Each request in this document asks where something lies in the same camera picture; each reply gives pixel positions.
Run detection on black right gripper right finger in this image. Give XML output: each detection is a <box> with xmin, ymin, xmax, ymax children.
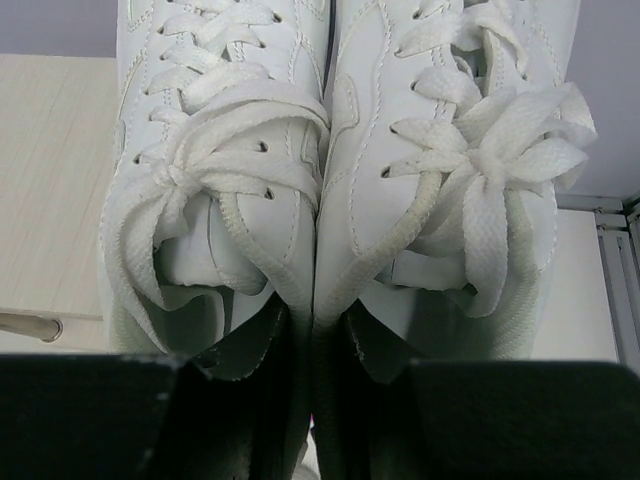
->
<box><xmin>309</xmin><ymin>299</ymin><xmax>640</xmax><ymax>480</ymax></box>

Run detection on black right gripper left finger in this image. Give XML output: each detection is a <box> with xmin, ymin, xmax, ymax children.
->
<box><xmin>0</xmin><ymin>292</ymin><xmax>314</xmax><ymax>480</ymax></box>

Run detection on large white sneaker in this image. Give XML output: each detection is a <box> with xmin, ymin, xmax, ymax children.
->
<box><xmin>313</xmin><ymin>1</ymin><xmax>596</xmax><ymax>381</ymax></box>
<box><xmin>99</xmin><ymin>1</ymin><xmax>331</xmax><ymax>363</ymax></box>

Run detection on beige wooden shoe shelf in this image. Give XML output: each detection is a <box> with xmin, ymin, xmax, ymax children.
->
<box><xmin>1</xmin><ymin>54</ymin><xmax>118</xmax><ymax>351</ymax></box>

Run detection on right side aluminium rail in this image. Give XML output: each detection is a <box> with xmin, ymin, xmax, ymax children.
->
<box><xmin>536</xmin><ymin>194</ymin><xmax>639</xmax><ymax>370</ymax></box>

